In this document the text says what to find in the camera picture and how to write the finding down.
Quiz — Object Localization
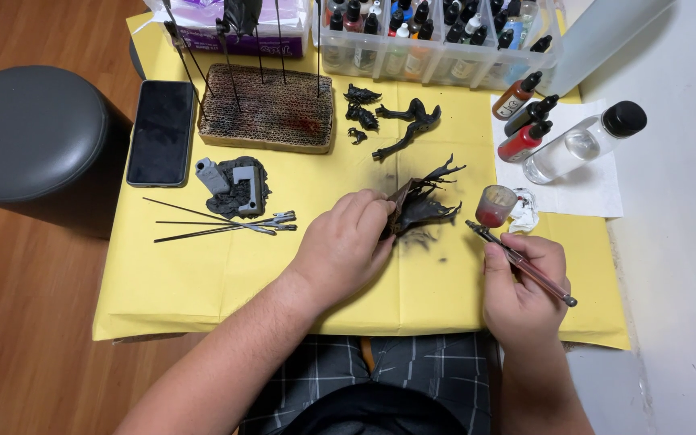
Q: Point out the clear organizer of paint bottles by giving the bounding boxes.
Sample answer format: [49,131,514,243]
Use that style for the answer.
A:
[312,0,564,92]

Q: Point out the grey plaid shorts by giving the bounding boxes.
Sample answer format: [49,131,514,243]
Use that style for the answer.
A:
[238,332,495,435]

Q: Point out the clear bottle with black cap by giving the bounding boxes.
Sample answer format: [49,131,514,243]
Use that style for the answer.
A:
[522,100,648,186]

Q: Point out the white paper towel sheet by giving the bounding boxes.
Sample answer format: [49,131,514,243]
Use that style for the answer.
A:
[490,93,625,219]

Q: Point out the black skewer with metal clip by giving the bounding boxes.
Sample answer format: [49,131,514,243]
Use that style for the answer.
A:
[143,197,278,236]
[155,211,297,227]
[153,224,298,244]

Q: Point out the person's left hand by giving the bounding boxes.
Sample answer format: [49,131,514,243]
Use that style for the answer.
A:
[290,188,398,315]

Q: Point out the yellow paper sheet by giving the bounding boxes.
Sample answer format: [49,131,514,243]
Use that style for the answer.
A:
[93,11,632,351]

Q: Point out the black smartphone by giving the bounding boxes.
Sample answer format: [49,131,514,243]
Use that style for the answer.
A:
[126,80,197,188]

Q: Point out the black winged model part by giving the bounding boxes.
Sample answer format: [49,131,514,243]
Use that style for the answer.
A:
[381,154,467,242]

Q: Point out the small black spiky model part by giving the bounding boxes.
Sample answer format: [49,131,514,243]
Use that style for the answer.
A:
[345,103,380,131]
[343,83,383,105]

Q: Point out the brown paint dropper bottle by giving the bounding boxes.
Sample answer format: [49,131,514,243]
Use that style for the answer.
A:
[492,71,543,121]

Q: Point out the black shirt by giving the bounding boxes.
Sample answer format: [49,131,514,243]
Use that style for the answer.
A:
[278,382,471,435]

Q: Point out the large white plastic container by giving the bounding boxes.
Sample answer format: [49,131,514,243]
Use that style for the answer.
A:
[535,0,679,98]

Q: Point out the airbrush with red paint cup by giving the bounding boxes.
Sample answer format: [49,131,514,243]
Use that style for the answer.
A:
[466,184,578,308]

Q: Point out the purple tissue pack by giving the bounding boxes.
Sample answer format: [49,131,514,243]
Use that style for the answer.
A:
[143,0,313,59]

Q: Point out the black model part on skewer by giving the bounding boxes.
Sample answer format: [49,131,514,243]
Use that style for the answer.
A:
[224,0,263,38]

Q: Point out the grey model base with rocks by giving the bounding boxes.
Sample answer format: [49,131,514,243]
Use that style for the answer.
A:
[195,156,272,220]

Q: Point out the person's right hand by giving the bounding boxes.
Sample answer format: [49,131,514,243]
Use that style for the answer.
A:
[482,232,572,352]

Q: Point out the group of upright clip skewers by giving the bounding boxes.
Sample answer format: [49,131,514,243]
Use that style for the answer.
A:
[162,0,323,117]

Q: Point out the crumpled stained white tissue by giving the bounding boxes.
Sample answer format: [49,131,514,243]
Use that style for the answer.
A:
[507,187,541,234]

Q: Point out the black paint dropper bottle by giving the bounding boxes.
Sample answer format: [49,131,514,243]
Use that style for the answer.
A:
[503,94,560,138]

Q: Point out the corrugated cardboard holder block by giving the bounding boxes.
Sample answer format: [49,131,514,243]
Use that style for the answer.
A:
[197,63,335,155]

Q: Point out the black model body with legs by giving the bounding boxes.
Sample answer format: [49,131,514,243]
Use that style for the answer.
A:
[372,98,443,162]

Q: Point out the grey round stool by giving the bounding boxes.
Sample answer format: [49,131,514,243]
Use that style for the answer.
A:
[0,65,135,240]

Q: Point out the red paint dropper bottle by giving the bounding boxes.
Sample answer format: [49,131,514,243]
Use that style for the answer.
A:
[497,121,553,163]

